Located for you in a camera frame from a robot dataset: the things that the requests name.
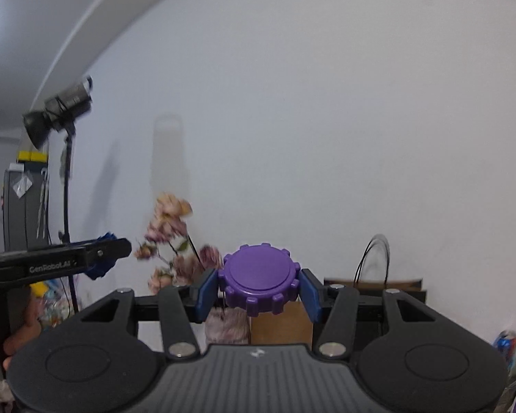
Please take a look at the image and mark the grey cabinet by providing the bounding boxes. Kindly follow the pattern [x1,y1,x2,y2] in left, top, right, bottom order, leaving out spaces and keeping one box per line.
[2,168,51,251]

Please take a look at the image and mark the pink mottled vase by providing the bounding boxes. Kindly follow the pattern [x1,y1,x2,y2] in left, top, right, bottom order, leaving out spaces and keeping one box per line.
[204,305,251,346]

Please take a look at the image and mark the person's left hand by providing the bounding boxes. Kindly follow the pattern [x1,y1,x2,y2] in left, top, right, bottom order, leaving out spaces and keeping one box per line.
[2,297,43,371]

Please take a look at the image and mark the dried pink roses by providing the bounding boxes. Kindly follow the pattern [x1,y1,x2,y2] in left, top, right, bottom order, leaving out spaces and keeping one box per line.
[134,193,224,294]

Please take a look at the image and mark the purple ridged cap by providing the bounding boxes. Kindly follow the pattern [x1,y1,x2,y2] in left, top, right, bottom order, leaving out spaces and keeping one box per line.
[218,243,302,317]

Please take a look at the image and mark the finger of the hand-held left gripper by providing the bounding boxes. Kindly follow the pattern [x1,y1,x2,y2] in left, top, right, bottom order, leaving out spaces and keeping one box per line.
[82,237,133,270]

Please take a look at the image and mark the black paper bag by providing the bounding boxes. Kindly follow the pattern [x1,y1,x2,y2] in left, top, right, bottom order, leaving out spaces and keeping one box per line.
[324,234,428,307]

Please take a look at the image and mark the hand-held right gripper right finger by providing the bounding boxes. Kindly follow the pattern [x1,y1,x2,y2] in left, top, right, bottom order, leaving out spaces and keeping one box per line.
[299,268,431,360]

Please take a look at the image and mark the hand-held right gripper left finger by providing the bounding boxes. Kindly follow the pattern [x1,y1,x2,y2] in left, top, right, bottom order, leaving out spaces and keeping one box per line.
[79,268,219,360]

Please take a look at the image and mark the black studio light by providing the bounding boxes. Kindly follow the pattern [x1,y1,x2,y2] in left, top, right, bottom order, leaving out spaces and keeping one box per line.
[23,76,94,149]

